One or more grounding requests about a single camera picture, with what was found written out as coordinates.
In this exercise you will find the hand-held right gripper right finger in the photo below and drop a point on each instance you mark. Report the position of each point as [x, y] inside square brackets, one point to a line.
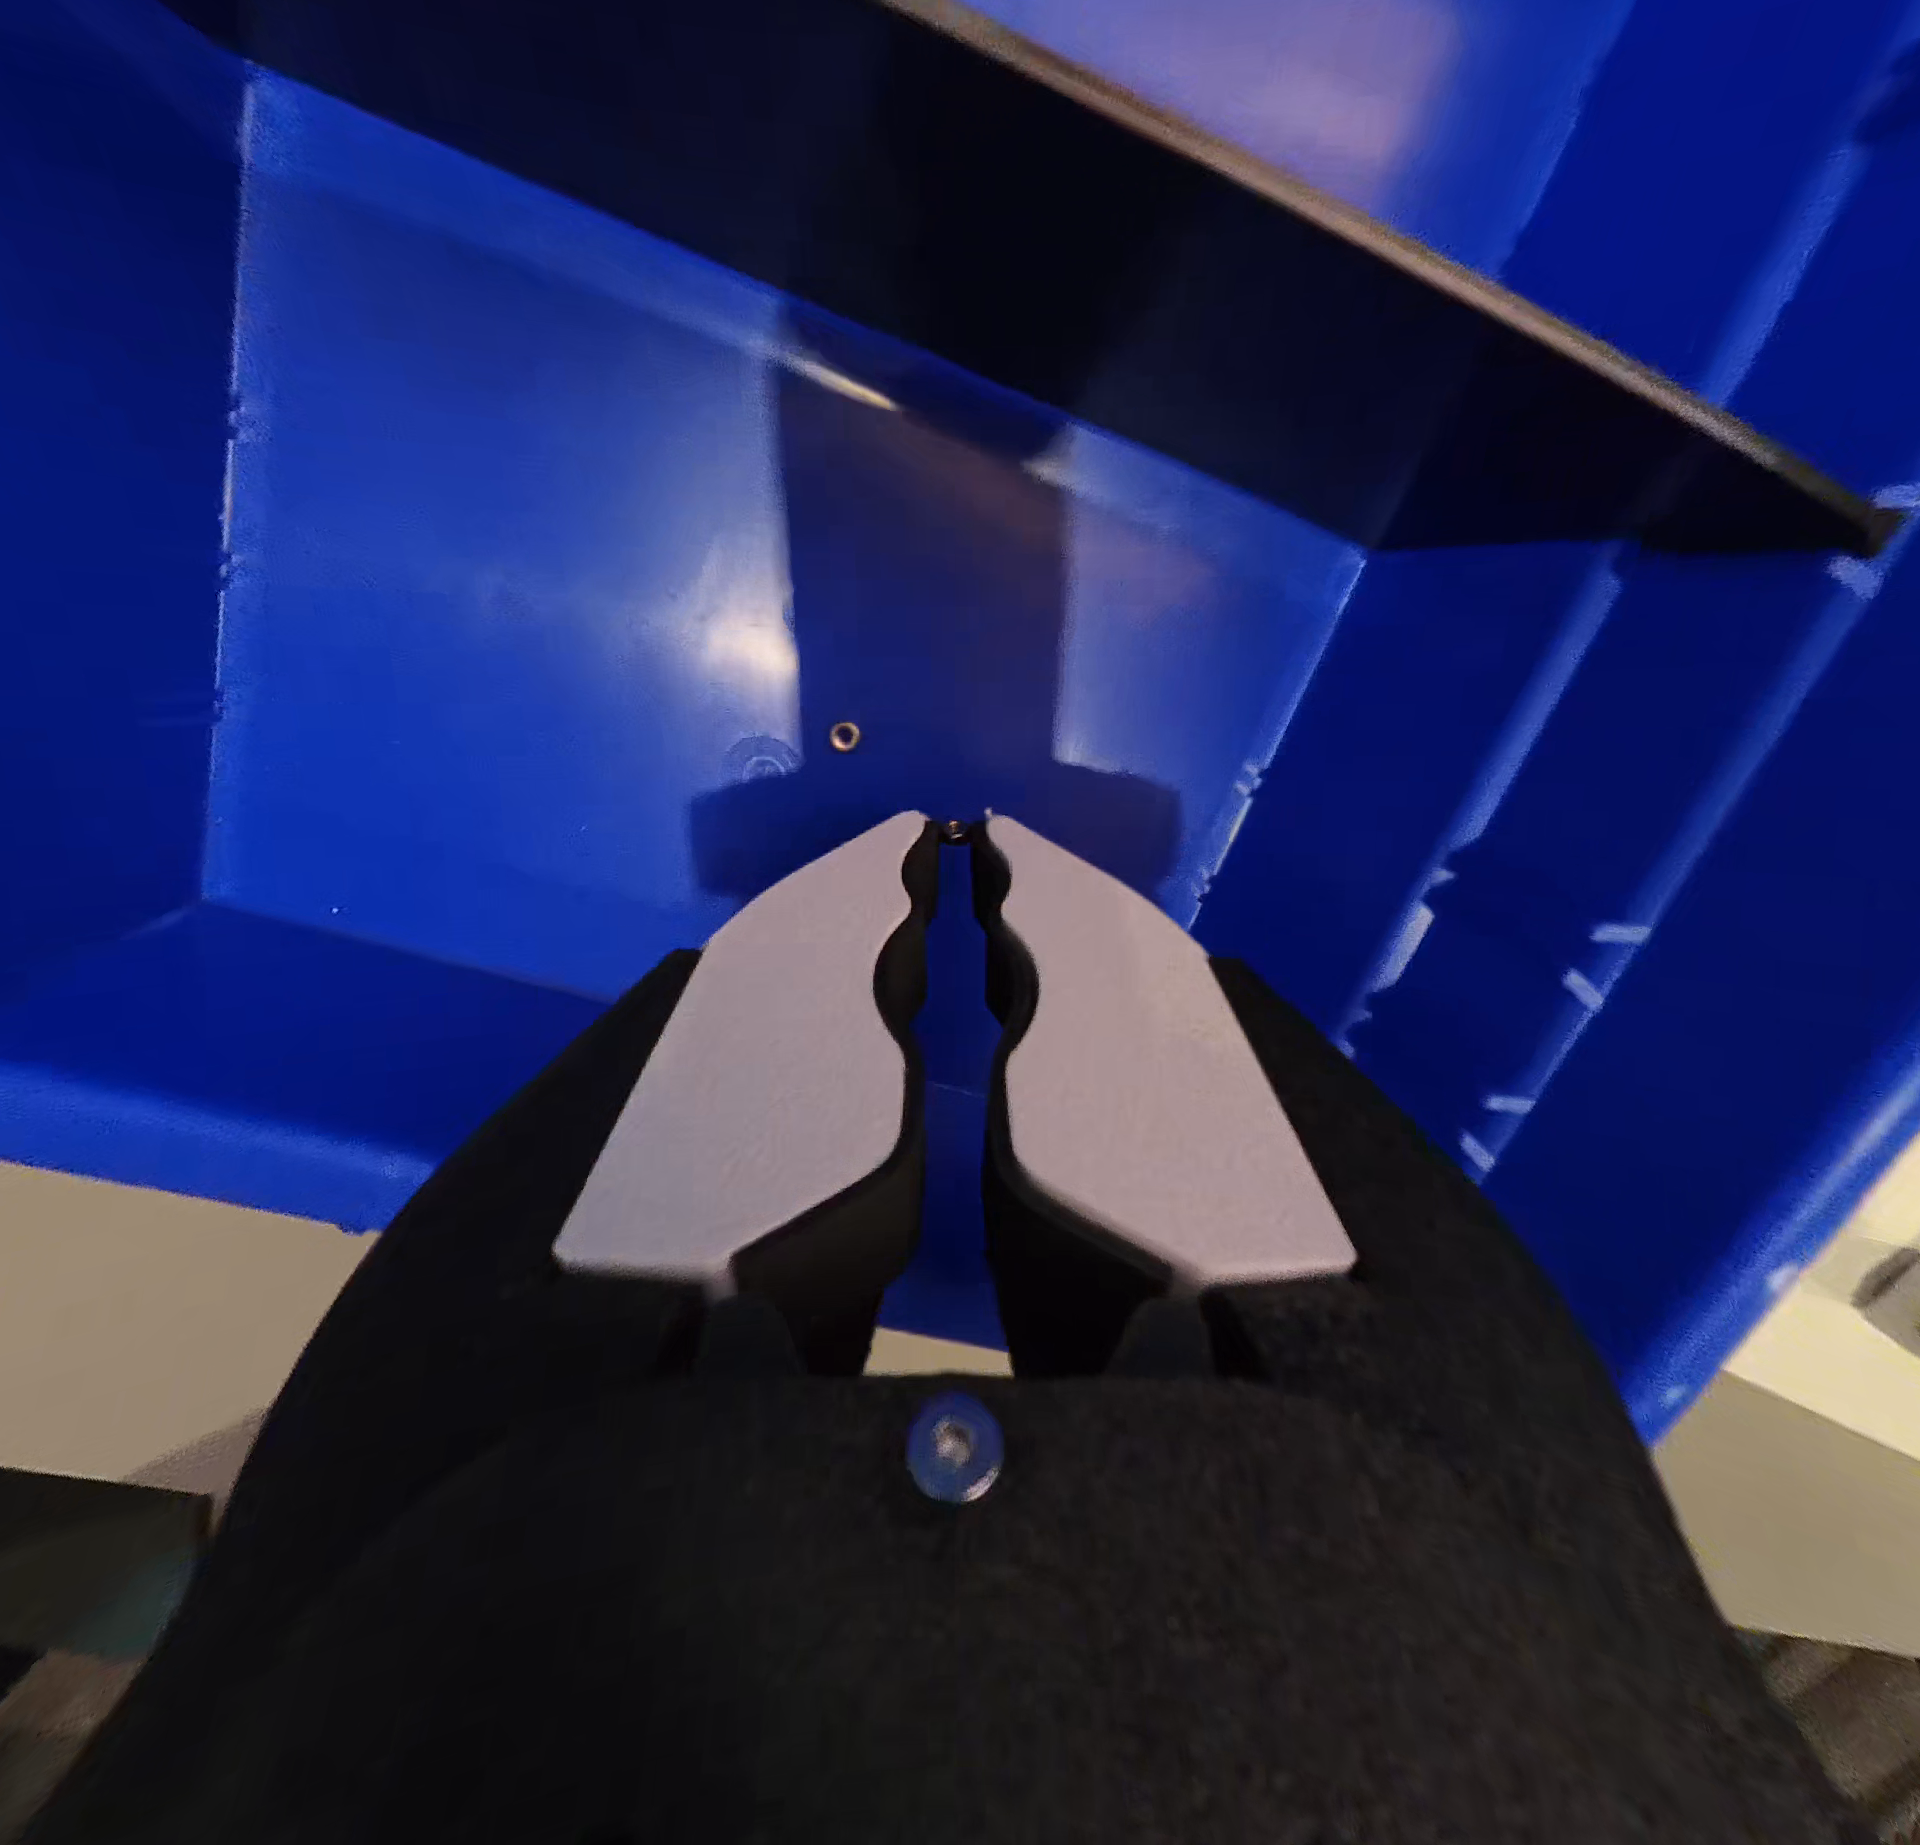
[1155, 1111]

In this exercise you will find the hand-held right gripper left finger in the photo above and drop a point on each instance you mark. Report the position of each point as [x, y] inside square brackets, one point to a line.
[750, 1095]

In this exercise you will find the blue plastic parts bin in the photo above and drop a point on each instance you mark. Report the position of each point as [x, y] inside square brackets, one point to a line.
[450, 526]

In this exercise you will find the grey desk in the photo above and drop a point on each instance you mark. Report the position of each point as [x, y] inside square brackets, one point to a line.
[121, 1305]

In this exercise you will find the black bin divider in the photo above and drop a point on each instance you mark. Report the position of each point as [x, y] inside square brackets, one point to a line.
[1050, 226]

